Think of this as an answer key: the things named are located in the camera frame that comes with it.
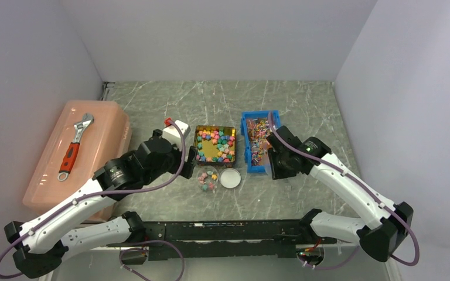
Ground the round white jar lid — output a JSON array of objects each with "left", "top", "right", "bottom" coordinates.
[{"left": 219, "top": 168, "right": 241, "bottom": 189}]

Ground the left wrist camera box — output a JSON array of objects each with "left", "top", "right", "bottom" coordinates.
[{"left": 162, "top": 118, "right": 190, "bottom": 149}]

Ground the tin of star candies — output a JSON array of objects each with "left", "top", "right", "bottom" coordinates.
[{"left": 193, "top": 125, "right": 237, "bottom": 168}]

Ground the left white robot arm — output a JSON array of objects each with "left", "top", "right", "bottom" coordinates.
[{"left": 4, "top": 125, "right": 197, "bottom": 279}]

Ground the red handled adjustable wrench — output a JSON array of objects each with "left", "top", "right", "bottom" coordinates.
[{"left": 57, "top": 113, "right": 94, "bottom": 182}]

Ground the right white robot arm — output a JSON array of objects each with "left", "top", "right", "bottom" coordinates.
[{"left": 267, "top": 126, "right": 416, "bottom": 262}]

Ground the small clear glass jar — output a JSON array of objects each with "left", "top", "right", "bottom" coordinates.
[{"left": 196, "top": 166, "right": 219, "bottom": 193}]

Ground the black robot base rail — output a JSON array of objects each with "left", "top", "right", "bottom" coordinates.
[{"left": 104, "top": 219, "right": 338, "bottom": 261}]

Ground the orange translucent storage box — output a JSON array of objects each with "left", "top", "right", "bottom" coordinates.
[{"left": 22, "top": 100, "right": 132, "bottom": 215}]

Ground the blue bin of lollipops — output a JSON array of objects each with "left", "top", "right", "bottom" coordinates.
[{"left": 240, "top": 110, "right": 281, "bottom": 174}]

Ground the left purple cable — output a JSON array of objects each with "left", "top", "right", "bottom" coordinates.
[{"left": 0, "top": 120, "right": 187, "bottom": 281}]

